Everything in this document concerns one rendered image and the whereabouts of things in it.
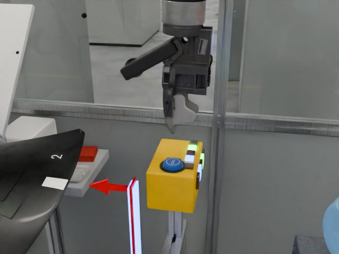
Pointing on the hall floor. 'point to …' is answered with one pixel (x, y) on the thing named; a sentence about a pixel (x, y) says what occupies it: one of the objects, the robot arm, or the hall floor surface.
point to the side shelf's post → (55, 233)
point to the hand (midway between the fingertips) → (169, 127)
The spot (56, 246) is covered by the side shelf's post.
